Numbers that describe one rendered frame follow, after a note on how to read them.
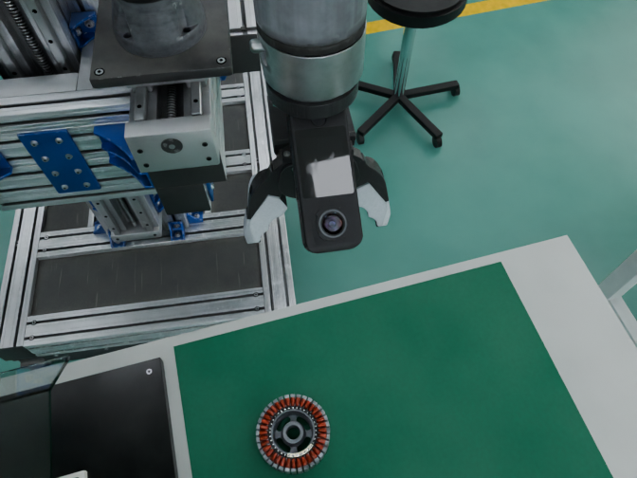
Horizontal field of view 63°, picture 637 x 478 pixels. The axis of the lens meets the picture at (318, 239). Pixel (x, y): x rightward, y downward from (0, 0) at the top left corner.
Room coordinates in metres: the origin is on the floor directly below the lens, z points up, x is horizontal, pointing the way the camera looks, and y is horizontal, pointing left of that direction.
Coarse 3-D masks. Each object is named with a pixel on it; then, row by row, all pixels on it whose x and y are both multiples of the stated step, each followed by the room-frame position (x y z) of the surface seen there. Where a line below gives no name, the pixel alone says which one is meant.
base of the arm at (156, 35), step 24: (120, 0) 0.70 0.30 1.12; (144, 0) 0.70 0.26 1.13; (168, 0) 0.71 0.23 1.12; (192, 0) 0.75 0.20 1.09; (120, 24) 0.71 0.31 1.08; (144, 24) 0.69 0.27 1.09; (168, 24) 0.70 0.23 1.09; (192, 24) 0.72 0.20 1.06; (144, 48) 0.68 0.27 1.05; (168, 48) 0.68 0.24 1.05
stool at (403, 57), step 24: (384, 0) 1.51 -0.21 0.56; (408, 0) 1.51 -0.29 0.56; (432, 0) 1.51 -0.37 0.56; (456, 0) 1.51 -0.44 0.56; (408, 24) 1.45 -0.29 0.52; (432, 24) 1.45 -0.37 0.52; (408, 48) 1.59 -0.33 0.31; (408, 72) 1.60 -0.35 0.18; (384, 96) 1.61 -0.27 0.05; (408, 96) 1.60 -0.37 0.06
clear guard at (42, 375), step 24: (48, 360) 0.19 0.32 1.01; (0, 384) 0.16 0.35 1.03; (24, 384) 0.15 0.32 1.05; (48, 384) 0.15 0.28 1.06; (0, 408) 0.12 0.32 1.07; (24, 408) 0.12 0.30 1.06; (48, 408) 0.12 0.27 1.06; (0, 432) 0.10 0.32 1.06; (24, 432) 0.10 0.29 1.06; (48, 432) 0.10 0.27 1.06; (0, 456) 0.08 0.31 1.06; (24, 456) 0.08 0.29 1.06; (48, 456) 0.08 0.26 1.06
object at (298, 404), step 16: (288, 400) 0.20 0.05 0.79; (304, 400) 0.20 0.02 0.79; (272, 416) 0.17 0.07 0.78; (288, 416) 0.18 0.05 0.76; (304, 416) 0.18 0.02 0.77; (320, 416) 0.17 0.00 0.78; (256, 432) 0.15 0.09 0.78; (272, 432) 0.15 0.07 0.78; (304, 432) 0.15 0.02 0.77; (320, 432) 0.15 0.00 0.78; (272, 448) 0.13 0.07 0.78; (320, 448) 0.13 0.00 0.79; (272, 464) 0.11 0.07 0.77; (288, 464) 0.11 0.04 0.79; (304, 464) 0.11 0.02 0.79
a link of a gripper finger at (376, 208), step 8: (368, 184) 0.29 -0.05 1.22; (360, 192) 0.29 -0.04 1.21; (368, 192) 0.29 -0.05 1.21; (360, 200) 0.28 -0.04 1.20; (368, 200) 0.29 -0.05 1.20; (376, 200) 0.29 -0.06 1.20; (368, 208) 0.29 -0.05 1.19; (376, 208) 0.29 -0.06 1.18; (384, 208) 0.29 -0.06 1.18; (376, 216) 0.29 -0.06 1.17; (384, 216) 0.29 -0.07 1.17; (376, 224) 0.29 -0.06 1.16; (384, 224) 0.29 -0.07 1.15
